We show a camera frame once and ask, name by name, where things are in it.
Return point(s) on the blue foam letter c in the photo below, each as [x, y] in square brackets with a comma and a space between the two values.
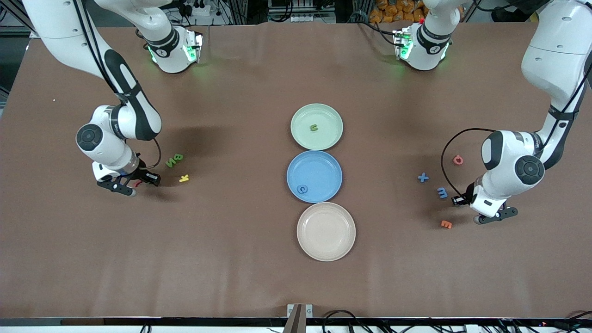
[299, 189]

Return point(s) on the pink foam letter Q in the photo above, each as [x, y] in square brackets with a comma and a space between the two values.
[455, 160]

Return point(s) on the light green plate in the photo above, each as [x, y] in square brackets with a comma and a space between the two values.
[328, 134]

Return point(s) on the beige plate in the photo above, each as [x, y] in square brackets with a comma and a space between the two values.
[326, 231]

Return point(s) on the yellow foam letter K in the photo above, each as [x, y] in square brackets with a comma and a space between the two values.
[184, 178]

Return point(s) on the orange foam letter E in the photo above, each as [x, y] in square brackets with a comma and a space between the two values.
[446, 225]

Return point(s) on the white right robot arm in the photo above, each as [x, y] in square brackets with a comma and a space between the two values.
[55, 23]

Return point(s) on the blue plate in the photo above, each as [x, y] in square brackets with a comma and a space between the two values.
[319, 171]

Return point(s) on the green foam letter N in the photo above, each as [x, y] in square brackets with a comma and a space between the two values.
[170, 163]

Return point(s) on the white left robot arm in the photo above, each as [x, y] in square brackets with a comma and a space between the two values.
[555, 46]

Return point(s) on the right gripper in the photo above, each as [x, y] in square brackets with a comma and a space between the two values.
[141, 172]

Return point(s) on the white power strip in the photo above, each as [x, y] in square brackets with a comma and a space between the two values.
[305, 18]

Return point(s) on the black table edge rail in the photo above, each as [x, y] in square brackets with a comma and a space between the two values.
[138, 321]

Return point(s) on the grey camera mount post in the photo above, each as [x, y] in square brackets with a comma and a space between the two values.
[299, 319]

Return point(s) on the blue foam letter x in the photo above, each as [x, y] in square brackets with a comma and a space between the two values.
[423, 177]

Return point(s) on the blue foam letter E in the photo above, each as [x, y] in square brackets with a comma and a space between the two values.
[442, 193]

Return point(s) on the orange mesh bags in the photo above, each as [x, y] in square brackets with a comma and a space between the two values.
[384, 11]

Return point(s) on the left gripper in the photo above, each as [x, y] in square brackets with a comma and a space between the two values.
[468, 194]

